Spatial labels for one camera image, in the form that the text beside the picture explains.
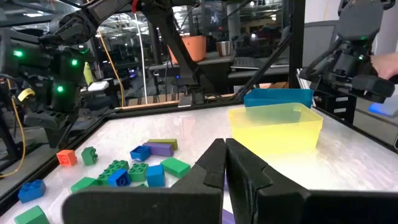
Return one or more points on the black laptop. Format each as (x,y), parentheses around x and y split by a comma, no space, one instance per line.
(245,63)

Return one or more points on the white small device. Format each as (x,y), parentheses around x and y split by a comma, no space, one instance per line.
(98,86)

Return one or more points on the orange pot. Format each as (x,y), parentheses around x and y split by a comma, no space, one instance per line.
(194,48)

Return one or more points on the steel cup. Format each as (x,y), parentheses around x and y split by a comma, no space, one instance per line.
(223,49)

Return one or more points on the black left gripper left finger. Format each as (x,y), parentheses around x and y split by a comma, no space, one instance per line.
(186,202)

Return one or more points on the blue square lego brick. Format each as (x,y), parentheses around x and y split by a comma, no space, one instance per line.
(140,154)
(119,179)
(31,191)

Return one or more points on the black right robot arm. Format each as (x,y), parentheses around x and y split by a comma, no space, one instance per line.
(66,74)

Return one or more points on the blue plastic bin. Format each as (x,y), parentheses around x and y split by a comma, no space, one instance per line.
(276,97)

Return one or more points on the yellow plastic bin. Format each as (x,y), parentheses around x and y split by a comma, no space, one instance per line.
(276,133)

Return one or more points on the green square lego brick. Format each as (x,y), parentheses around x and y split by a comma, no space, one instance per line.
(138,172)
(89,156)

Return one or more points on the person's hand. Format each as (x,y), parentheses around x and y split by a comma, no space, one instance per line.
(385,65)

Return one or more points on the yellow-green bottle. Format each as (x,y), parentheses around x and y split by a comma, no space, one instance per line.
(88,73)

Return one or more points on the red square lego brick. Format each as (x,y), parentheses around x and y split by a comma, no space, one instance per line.
(66,158)

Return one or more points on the black control box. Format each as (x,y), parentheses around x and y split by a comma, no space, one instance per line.
(335,105)

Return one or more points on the dark desk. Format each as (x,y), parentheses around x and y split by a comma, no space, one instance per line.
(214,59)

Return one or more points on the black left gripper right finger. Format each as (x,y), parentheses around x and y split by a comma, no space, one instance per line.
(264,202)

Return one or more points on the blue cube block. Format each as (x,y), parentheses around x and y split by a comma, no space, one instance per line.
(155,176)

